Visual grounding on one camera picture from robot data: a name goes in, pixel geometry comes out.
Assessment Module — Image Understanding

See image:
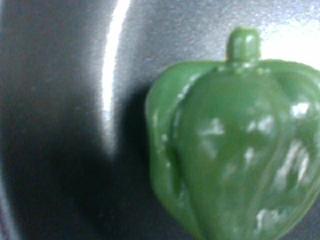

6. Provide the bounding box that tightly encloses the green toy capsicum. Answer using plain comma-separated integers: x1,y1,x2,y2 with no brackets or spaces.
145,26,320,240

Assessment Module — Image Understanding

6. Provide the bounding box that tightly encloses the black frying pan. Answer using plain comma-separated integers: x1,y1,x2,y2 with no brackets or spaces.
0,0,320,240

